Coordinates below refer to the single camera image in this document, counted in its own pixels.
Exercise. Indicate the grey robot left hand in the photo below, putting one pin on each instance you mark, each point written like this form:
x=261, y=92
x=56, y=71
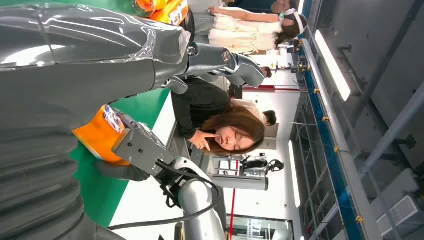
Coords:
x=82, y=66

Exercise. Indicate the orange soda bottle clear base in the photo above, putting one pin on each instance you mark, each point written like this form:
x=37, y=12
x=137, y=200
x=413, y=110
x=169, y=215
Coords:
x=99, y=132

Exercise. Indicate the person leaning on desk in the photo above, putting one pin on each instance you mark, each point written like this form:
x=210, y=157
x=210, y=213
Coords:
x=202, y=102

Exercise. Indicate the grey cabinet column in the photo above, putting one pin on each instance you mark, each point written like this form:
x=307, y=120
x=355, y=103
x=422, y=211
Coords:
x=242, y=182

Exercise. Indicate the ribbed grey left arm sleeve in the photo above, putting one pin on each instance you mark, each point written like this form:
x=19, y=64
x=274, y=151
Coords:
x=36, y=185

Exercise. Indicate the red pole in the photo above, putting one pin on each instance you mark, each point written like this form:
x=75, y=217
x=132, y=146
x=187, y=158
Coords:
x=233, y=202

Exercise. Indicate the black and white background robot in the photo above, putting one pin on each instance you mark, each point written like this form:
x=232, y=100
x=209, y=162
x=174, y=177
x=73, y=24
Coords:
x=258, y=164

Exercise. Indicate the red bar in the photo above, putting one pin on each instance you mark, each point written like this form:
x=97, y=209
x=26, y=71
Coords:
x=265, y=88

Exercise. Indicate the person wearing headset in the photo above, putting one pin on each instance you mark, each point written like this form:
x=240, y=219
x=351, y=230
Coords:
x=238, y=33

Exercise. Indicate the long narrow ceiling light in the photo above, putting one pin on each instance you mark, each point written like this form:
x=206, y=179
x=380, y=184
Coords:
x=294, y=175

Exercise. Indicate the white VR headset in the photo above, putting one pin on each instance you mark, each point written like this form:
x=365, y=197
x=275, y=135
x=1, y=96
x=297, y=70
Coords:
x=298, y=21

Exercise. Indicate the silver ceiling pipe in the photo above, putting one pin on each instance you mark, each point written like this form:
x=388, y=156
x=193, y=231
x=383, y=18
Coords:
x=331, y=119

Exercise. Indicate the long wide ceiling light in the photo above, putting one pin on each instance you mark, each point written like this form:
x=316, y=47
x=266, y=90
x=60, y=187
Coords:
x=333, y=66

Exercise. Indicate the grey diagonal ceiling beam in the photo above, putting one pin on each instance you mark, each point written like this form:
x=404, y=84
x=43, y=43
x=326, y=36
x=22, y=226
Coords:
x=394, y=132

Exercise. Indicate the white ventilation grille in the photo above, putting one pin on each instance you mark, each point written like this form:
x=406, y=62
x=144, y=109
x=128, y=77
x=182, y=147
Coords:
x=399, y=215

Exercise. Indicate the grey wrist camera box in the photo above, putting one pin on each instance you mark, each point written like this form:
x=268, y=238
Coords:
x=142, y=152

